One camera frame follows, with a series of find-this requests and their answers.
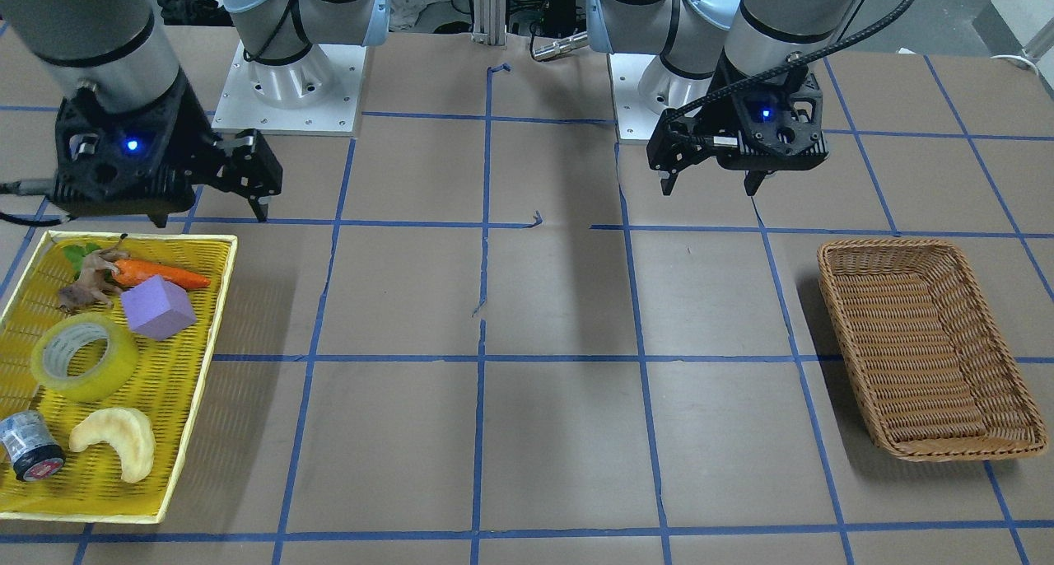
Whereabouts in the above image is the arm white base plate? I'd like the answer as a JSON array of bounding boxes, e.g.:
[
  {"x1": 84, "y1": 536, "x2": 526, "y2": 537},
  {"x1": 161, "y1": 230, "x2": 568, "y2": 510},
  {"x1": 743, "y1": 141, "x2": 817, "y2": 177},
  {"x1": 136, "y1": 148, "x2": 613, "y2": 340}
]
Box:
[
  {"x1": 609, "y1": 54, "x2": 711, "y2": 144},
  {"x1": 212, "y1": 44, "x2": 371, "y2": 137}
]

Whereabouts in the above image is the yellow woven basket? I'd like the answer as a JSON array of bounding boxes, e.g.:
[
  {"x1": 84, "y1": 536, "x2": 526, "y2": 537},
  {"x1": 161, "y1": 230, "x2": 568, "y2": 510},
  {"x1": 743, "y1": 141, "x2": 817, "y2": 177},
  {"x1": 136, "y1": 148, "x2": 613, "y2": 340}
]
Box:
[{"x1": 1, "y1": 230, "x2": 238, "y2": 525}]

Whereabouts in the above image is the purple foam cube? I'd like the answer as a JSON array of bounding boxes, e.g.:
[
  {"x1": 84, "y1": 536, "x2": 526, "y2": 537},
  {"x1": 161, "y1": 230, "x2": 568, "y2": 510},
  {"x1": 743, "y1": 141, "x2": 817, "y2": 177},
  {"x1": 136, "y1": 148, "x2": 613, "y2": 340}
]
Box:
[{"x1": 120, "y1": 276, "x2": 197, "y2": 340}]

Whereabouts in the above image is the small black labelled can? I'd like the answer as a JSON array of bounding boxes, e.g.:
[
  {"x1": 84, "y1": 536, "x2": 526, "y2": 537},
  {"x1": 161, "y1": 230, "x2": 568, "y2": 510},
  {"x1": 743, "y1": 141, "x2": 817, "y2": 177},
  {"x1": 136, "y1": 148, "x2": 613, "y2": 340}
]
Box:
[{"x1": 1, "y1": 410, "x2": 67, "y2": 482}]

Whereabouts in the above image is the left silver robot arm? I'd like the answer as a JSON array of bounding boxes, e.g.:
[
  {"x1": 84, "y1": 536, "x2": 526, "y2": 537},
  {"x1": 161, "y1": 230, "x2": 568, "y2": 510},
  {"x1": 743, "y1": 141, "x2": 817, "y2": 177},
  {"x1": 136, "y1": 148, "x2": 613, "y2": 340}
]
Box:
[{"x1": 585, "y1": 0, "x2": 854, "y2": 196}]

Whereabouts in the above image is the orange toy carrot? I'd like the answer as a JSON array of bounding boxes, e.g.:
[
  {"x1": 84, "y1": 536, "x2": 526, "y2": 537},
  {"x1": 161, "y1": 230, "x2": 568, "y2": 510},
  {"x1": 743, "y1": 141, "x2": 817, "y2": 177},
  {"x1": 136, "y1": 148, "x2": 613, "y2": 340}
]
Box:
[{"x1": 110, "y1": 258, "x2": 212, "y2": 291}]

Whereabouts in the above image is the green toy leaf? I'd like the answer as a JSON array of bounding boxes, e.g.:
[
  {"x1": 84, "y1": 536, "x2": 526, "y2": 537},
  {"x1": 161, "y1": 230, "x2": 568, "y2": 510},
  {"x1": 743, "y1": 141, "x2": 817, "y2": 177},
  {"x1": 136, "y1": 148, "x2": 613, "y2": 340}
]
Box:
[{"x1": 63, "y1": 243, "x2": 101, "y2": 279}]

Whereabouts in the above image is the aluminium frame post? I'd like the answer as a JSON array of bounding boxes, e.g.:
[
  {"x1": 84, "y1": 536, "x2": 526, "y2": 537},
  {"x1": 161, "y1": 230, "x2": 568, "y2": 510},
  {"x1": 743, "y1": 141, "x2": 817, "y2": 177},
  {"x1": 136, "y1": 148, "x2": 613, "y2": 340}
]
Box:
[{"x1": 471, "y1": 0, "x2": 508, "y2": 48}]

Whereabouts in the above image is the brown wicker basket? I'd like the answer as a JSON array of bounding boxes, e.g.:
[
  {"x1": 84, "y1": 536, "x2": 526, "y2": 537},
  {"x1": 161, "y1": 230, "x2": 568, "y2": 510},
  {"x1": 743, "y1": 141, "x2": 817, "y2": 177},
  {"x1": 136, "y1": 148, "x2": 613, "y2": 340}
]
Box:
[{"x1": 817, "y1": 238, "x2": 1050, "y2": 461}]

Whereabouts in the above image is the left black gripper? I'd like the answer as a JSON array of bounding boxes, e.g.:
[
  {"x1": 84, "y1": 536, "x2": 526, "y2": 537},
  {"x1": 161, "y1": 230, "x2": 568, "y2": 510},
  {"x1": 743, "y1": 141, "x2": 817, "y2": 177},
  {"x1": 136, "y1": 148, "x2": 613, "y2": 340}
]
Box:
[{"x1": 661, "y1": 65, "x2": 828, "y2": 197}]

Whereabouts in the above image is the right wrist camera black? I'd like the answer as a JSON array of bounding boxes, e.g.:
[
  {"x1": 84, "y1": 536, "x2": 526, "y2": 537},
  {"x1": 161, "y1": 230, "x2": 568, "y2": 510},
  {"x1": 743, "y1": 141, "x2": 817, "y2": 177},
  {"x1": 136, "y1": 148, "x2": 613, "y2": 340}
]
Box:
[{"x1": 210, "y1": 128, "x2": 284, "y2": 198}]

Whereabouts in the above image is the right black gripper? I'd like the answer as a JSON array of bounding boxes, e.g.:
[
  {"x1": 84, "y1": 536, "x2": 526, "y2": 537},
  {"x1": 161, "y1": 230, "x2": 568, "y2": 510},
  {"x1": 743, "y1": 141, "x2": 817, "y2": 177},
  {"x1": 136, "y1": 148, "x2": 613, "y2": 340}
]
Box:
[{"x1": 52, "y1": 76, "x2": 271, "y2": 228}]

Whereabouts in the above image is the yellow clear tape roll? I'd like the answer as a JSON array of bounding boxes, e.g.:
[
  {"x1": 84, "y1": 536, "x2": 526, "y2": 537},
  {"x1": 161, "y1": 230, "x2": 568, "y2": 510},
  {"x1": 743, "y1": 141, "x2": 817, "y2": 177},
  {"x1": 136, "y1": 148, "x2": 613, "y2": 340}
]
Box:
[{"x1": 30, "y1": 313, "x2": 139, "y2": 403}]

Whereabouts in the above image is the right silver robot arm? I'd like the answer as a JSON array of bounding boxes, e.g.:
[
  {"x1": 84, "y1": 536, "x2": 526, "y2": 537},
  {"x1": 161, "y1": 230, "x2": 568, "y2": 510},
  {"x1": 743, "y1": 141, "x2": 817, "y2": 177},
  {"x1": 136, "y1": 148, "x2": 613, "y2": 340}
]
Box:
[{"x1": 2, "y1": 0, "x2": 391, "y2": 227}]

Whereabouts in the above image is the pale croissant toy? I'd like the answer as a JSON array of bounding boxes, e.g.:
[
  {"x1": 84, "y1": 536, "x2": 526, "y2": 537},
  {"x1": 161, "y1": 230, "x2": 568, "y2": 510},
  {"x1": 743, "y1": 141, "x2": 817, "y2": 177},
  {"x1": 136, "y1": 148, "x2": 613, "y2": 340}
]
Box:
[{"x1": 69, "y1": 407, "x2": 156, "y2": 483}]

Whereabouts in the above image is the brown toy horse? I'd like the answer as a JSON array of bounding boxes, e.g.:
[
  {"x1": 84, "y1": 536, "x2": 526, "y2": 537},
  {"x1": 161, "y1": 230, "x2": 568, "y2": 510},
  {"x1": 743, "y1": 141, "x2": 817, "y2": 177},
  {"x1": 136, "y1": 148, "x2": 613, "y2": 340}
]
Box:
[{"x1": 57, "y1": 232, "x2": 129, "y2": 315}]

